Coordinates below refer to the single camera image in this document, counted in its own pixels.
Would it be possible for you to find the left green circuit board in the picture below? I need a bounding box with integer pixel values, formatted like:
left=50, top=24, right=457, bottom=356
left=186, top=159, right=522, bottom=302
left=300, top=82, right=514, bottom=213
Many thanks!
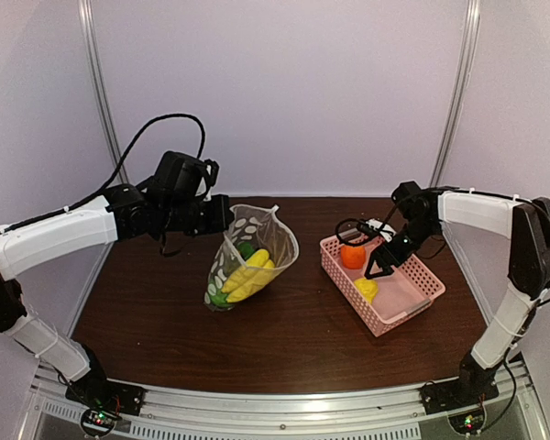
left=80, top=409, right=122, bottom=437

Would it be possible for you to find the left aluminium corner post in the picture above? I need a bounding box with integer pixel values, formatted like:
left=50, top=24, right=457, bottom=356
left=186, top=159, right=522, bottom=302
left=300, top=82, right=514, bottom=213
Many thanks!
left=77, top=0, right=122, bottom=166

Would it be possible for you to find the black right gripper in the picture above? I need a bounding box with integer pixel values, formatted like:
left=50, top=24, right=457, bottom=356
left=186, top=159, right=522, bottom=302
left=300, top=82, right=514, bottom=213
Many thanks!
left=366, top=216, right=440, bottom=279

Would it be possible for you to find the green toy bell pepper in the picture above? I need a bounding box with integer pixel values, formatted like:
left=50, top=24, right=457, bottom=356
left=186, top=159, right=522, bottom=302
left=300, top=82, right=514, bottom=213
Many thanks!
left=236, top=242, right=256, bottom=260

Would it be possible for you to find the orange toy fruit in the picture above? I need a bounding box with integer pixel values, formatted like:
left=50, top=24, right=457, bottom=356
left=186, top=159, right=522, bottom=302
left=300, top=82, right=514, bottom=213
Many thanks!
left=340, top=245, right=367, bottom=270

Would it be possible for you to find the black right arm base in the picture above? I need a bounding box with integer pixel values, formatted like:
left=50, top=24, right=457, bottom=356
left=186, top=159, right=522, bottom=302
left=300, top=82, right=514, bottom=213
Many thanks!
left=420, top=357, right=499, bottom=414

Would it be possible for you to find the green circuit board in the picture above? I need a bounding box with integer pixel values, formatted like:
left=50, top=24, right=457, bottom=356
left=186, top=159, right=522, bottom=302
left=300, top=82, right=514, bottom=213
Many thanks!
left=448, top=410, right=486, bottom=436
left=80, top=409, right=122, bottom=437

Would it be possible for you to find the black right braided cable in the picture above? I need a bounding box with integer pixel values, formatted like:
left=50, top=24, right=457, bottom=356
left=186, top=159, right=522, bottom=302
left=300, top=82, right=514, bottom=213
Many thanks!
left=335, top=201, right=446, bottom=258

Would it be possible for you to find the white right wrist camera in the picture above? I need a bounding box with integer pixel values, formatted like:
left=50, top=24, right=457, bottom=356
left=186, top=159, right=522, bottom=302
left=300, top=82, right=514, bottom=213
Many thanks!
left=357, top=219, right=396, bottom=242

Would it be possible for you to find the black braided cable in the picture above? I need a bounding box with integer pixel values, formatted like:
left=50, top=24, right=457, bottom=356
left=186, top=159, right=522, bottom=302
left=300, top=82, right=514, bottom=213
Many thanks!
left=0, top=114, right=207, bottom=239
left=335, top=201, right=446, bottom=258

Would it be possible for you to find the yellow toy banana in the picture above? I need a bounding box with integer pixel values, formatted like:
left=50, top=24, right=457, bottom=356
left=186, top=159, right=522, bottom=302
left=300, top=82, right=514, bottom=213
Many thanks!
left=221, top=248, right=275, bottom=304

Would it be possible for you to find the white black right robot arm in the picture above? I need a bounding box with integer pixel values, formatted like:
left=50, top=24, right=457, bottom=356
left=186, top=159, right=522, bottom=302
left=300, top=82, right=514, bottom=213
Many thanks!
left=364, top=181, right=550, bottom=370

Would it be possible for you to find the clear polka dot zip bag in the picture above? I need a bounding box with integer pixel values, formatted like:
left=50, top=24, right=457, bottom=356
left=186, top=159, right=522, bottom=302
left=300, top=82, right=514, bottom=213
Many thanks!
left=203, top=203, right=300, bottom=311

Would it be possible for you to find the pink perforated plastic basket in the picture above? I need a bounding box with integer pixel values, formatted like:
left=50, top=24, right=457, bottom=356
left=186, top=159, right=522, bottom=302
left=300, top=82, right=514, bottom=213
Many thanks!
left=320, top=236, right=446, bottom=336

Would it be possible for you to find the aluminium front rail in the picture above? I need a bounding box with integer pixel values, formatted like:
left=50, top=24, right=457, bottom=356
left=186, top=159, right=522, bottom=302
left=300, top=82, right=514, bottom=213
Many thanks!
left=25, top=352, right=550, bottom=440

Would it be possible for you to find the green striped toy watermelon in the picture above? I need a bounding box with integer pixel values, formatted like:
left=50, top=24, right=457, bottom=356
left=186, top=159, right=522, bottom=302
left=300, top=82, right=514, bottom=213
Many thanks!
left=210, top=292, right=231, bottom=309

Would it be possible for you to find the black left braided cable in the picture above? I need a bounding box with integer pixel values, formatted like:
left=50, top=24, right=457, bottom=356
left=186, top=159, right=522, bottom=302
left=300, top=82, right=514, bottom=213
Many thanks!
left=0, top=114, right=207, bottom=239

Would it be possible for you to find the right aluminium corner post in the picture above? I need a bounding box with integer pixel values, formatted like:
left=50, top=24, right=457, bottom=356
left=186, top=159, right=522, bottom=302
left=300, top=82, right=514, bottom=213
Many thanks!
left=430, top=0, right=481, bottom=187

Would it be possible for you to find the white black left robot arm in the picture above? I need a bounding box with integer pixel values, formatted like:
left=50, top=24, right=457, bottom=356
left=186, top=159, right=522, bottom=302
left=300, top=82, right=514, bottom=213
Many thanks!
left=0, top=151, right=234, bottom=407

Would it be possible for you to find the yellow toy lemon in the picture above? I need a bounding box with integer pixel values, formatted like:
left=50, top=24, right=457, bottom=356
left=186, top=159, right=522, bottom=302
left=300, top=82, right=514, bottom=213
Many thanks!
left=354, top=278, right=380, bottom=304

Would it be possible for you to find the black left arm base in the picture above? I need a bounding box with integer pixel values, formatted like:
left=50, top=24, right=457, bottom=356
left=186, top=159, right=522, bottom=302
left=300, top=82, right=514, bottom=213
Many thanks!
left=65, top=345, right=145, bottom=416

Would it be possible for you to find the right green circuit board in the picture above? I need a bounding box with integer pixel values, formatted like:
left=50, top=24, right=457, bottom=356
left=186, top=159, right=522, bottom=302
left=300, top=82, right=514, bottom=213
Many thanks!
left=448, top=410, right=486, bottom=436

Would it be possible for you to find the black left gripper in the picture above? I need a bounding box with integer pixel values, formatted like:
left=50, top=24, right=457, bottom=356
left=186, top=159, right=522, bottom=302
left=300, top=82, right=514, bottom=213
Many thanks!
left=160, top=192, right=234, bottom=235

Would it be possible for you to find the aluminium corner post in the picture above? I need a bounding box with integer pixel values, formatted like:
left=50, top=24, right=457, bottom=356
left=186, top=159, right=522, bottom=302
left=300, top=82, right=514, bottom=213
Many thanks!
left=430, top=0, right=481, bottom=187
left=77, top=0, right=122, bottom=166

